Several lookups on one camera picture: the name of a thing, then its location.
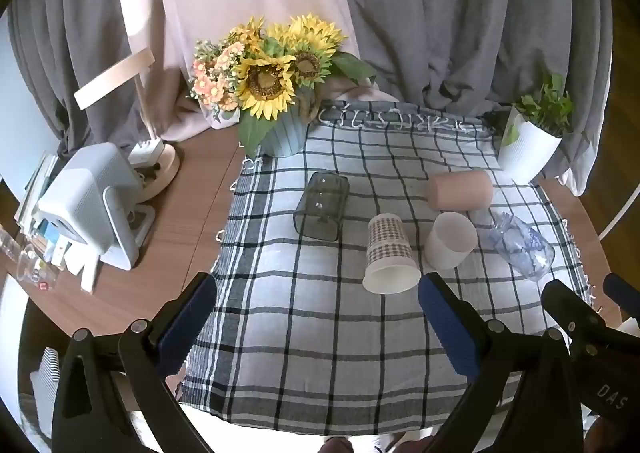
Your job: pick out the striped grey cloth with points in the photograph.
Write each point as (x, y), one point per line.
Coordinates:
(46, 383)

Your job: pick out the clear blue-printed glass cup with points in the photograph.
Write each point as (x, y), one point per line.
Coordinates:
(522, 245)

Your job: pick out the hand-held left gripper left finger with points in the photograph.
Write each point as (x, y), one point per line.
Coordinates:
(192, 318)

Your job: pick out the pale blue ribbed vase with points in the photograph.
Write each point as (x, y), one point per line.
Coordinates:
(287, 135)

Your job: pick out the white plastic cup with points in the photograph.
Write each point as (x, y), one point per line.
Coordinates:
(450, 240)

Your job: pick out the green potted plant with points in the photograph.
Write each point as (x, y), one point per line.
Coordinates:
(545, 108)

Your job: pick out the grey transparent cup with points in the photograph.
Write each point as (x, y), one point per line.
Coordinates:
(320, 208)

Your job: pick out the clear plastic cups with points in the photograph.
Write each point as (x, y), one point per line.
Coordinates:
(27, 265)

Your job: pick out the white box-shaped appliance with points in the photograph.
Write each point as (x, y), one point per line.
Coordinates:
(85, 198)

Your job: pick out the round wooden base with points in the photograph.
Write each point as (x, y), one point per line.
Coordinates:
(162, 173)

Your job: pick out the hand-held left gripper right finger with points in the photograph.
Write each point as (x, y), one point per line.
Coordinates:
(450, 328)

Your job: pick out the white plant pot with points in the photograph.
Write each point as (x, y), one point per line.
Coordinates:
(527, 153)

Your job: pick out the grey curtain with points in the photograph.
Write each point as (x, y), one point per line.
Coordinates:
(65, 33)
(475, 18)

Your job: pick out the pink cup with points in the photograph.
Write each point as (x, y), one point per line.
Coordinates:
(460, 190)

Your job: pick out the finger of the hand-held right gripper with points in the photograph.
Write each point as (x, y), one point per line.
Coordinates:
(567, 305)
(622, 290)

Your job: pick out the sunflower bouquet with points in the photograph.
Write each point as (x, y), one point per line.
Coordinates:
(265, 78)

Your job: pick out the white power adapter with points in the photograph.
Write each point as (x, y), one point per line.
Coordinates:
(147, 150)

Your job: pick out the black white checked cloth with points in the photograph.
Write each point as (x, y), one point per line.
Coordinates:
(320, 333)

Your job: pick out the patterned paper cup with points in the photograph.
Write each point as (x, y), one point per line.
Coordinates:
(387, 253)

